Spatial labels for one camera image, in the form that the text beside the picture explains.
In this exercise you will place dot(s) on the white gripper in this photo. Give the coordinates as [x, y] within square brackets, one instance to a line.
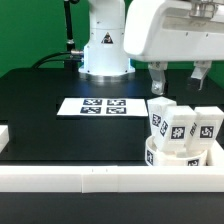
[172, 31]

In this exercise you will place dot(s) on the white round stool seat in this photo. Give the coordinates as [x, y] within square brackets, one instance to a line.
[153, 157]

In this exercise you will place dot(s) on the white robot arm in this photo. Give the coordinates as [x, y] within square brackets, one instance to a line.
[104, 54]

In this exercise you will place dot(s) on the white marker sheet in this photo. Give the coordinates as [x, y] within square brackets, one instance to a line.
[103, 107]

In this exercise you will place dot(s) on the white U-shaped fence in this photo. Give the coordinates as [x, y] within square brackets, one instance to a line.
[111, 179]

